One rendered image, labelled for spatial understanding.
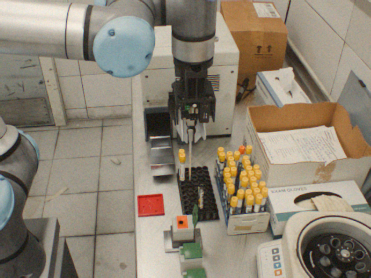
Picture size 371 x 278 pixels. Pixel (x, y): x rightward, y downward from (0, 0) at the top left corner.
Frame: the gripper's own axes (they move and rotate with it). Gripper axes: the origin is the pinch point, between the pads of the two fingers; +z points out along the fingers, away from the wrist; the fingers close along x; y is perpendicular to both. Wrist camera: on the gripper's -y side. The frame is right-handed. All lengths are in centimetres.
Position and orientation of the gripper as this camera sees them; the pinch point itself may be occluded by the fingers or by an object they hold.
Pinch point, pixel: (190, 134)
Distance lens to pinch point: 83.3
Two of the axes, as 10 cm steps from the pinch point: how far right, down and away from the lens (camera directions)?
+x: 9.9, -0.7, 0.8
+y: 1.0, 6.4, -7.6
